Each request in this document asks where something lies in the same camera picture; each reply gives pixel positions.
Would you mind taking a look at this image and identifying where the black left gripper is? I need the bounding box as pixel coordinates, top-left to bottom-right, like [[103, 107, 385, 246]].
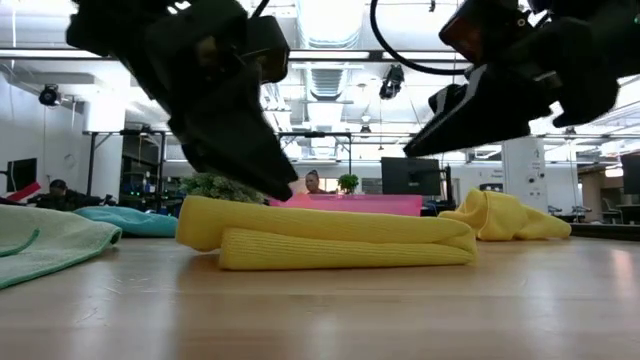
[[119, 0, 300, 203]]

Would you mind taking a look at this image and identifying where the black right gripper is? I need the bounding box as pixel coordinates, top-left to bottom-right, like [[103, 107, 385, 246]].
[[402, 14, 622, 159]]

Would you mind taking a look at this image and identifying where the yellow microfiber towel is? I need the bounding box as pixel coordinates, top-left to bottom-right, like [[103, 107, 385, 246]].
[[174, 194, 480, 272], [437, 188, 573, 243]]

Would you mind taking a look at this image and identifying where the green microfiber towel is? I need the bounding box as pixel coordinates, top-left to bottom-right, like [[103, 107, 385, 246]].
[[0, 203, 123, 291]]

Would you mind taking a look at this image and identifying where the blue microfiber towel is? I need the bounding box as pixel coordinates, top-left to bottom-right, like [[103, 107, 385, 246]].
[[73, 205, 180, 239]]

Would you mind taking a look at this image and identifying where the green artificial potted plant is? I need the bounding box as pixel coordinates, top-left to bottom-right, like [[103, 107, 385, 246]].
[[178, 171, 267, 206]]

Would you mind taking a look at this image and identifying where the black monitor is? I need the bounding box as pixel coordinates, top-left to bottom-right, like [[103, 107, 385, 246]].
[[620, 153, 640, 196], [5, 157, 39, 194], [380, 156, 443, 197]]

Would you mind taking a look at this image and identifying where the person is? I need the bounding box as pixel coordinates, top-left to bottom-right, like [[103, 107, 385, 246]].
[[45, 178, 85, 212], [303, 169, 327, 196]]

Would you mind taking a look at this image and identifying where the small leafy potted plant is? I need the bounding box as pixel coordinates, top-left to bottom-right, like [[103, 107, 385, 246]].
[[336, 173, 361, 196]]

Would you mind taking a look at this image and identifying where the pink plastic bin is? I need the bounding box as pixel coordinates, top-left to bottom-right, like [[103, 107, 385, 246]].
[[268, 193, 425, 218]]

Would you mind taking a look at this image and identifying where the black ceiling spotlight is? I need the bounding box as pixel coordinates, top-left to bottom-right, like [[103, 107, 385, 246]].
[[38, 83, 62, 108]]

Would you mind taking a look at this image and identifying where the red strip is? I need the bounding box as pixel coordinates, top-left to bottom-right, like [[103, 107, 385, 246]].
[[0, 181, 42, 204]]

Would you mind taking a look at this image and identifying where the black hanging camera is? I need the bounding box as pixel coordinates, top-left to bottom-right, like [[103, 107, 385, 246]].
[[378, 63, 406, 101]]

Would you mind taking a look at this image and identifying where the black station frame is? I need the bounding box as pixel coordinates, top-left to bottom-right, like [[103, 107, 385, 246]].
[[276, 130, 354, 196], [82, 128, 167, 211]]

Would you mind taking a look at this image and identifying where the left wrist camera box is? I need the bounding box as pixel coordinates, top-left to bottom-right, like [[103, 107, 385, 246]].
[[243, 14, 292, 85]]

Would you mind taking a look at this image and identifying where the silver ventilation duct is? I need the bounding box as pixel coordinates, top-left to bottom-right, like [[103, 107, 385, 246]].
[[293, 0, 367, 161]]

